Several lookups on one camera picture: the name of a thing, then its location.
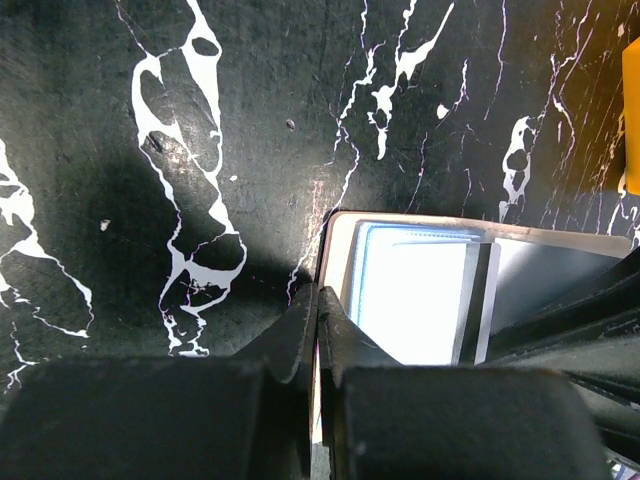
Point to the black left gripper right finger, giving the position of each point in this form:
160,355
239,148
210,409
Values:
385,420

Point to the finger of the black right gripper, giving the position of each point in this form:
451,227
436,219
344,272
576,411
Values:
591,333

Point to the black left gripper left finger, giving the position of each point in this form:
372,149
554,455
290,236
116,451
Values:
244,416

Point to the beige leather card holder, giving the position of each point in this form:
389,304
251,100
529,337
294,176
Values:
536,266

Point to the white credit card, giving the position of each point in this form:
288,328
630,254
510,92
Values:
427,304

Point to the small yellow card bin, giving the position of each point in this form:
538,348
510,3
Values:
631,114

